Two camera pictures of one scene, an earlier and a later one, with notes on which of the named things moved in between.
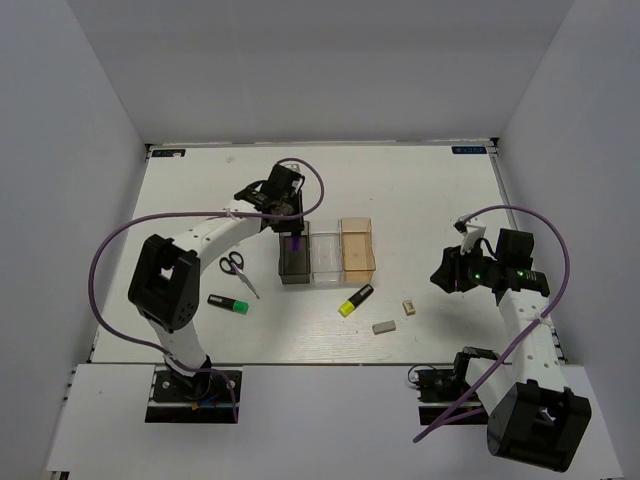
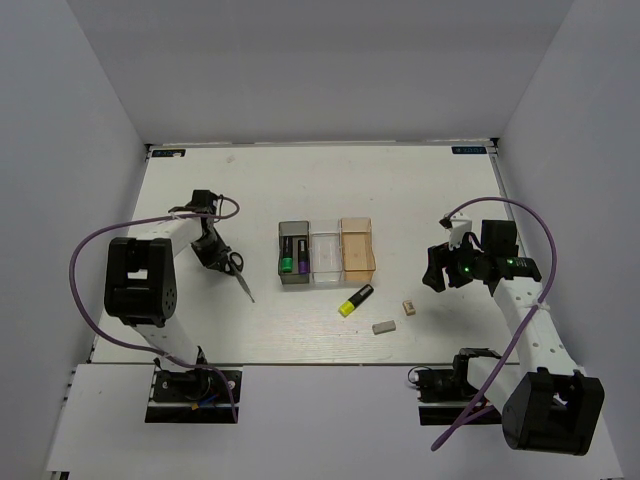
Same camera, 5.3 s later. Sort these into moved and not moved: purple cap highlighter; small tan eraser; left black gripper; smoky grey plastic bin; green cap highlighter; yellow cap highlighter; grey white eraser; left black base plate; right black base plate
Moved: purple cap highlighter; left black gripper; green cap highlighter
Not moved: smoky grey plastic bin; small tan eraser; right black base plate; grey white eraser; left black base plate; yellow cap highlighter
